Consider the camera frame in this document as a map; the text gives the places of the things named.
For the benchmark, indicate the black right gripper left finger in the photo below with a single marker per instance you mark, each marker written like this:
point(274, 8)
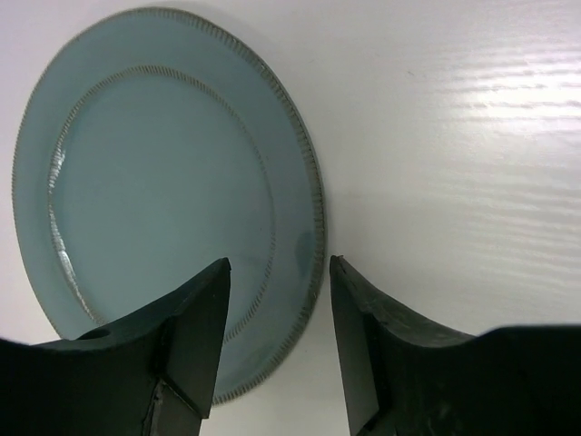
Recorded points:
point(152, 372)

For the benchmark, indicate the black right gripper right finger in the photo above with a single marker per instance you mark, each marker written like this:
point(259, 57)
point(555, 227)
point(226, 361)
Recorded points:
point(403, 374)

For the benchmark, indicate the teal blue plate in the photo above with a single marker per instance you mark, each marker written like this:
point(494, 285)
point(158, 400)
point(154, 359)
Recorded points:
point(153, 144)

